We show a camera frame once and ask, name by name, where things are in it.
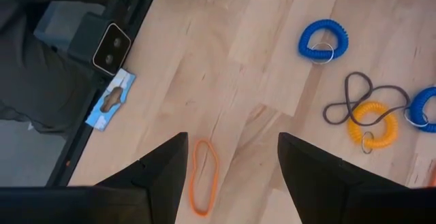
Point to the orange rubber band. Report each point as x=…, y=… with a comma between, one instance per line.
x=191, y=193

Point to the dark purple rubber band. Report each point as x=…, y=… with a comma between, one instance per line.
x=354, y=105

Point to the black white-rimmed depth camera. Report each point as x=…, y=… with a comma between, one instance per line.
x=110, y=48

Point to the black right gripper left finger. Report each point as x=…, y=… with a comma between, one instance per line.
x=160, y=183

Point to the person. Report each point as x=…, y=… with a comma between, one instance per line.
x=34, y=74

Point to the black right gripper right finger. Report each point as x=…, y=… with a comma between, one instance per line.
x=316, y=183

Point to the black aluminium table frame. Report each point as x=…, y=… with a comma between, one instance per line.
x=76, y=145

